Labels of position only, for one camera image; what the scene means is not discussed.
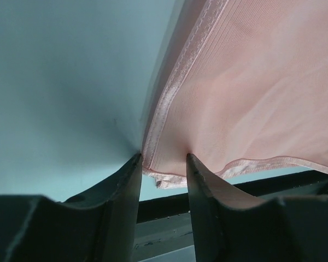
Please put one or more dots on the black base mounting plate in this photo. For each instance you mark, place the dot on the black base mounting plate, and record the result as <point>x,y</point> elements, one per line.
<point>164,232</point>

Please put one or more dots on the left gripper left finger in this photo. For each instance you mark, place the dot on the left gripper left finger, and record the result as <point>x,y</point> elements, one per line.
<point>97,224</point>

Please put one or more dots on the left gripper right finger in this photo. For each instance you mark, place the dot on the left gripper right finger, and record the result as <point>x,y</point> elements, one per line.
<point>228,224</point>

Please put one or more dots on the pink satin napkin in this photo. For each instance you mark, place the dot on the pink satin napkin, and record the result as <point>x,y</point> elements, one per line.
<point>243,87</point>

